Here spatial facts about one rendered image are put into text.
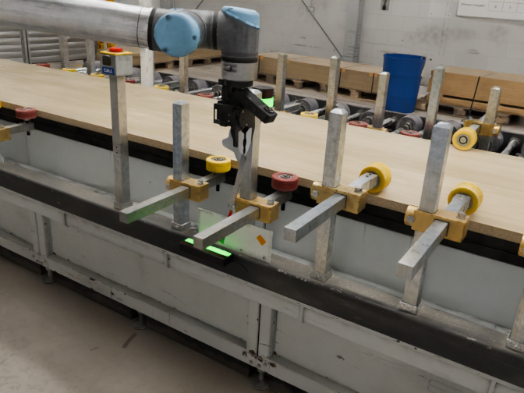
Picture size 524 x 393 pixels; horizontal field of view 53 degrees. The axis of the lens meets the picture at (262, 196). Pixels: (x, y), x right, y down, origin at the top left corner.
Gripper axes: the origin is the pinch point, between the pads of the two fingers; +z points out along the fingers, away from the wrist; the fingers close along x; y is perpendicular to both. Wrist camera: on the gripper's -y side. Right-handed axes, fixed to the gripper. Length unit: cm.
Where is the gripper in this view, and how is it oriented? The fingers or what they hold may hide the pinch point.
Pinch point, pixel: (242, 157)
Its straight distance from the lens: 138.3
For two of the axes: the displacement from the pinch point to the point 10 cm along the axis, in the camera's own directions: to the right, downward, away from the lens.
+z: -0.6, 9.3, 3.8
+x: -5.4, 2.9, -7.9
